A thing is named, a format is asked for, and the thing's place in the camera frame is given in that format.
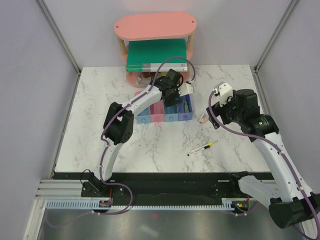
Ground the yellow white marker pen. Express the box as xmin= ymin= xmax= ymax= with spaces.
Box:
xmin=187 ymin=142 xmax=213 ymax=157

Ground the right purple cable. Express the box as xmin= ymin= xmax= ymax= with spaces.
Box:
xmin=207 ymin=91 xmax=320 ymax=240

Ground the pink oval shelf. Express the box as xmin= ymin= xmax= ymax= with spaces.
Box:
xmin=114 ymin=12 xmax=197 ymax=88

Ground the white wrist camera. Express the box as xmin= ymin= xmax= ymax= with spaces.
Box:
xmin=178 ymin=82 xmax=195 ymax=97
xmin=213 ymin=82 xmax=233 ymax=107

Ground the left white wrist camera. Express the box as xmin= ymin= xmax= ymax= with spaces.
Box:
xmin=178 ymin=82 xmax=195 ymax=97

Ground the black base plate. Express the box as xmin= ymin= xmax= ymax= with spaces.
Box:
xmin=53 ymin=172 xmax=247 ymax=206

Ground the white cable duct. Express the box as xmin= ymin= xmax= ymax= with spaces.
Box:
xmin=46 ymin=198 xmax=248 ymax=211

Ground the four-compartment pastel organizer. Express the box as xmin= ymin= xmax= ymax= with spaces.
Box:
xmin=135 ymin=95 xmax=194 ymax=124

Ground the purple cable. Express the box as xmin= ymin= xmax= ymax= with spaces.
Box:
xmin=44 ymin=56 xmax=196 ymax=228
xmin=207 ymin=91 xmax=320 ymax=240

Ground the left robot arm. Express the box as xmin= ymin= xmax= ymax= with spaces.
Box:
xmin=92 ymin=69 xmax=194 ymax=197

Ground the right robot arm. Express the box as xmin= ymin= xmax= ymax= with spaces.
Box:
xmin=206 ymin=83 xmax=320 ymax=229

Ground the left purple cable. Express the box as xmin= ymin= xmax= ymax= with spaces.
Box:
xmin=44 ymin=56 xmax=196 ymax=228

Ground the spiral notebook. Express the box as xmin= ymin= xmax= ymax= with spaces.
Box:
xmin=135 ymin=72 xmax=154 ymax=86

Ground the green correction pen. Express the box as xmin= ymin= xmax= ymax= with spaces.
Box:
xmin=183 ymin=100 xmax=190 ymax=113

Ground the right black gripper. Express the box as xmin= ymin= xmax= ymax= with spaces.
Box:
xmin=206 ymin=91 xmax=245 ymax=129

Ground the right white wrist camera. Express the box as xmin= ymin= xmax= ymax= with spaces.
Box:
xmin=213 ymin=82 xmax=233 ymax=107

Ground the green book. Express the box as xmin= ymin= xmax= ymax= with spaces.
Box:
xmin=126 ymin=38 xmax=188 ymax=73

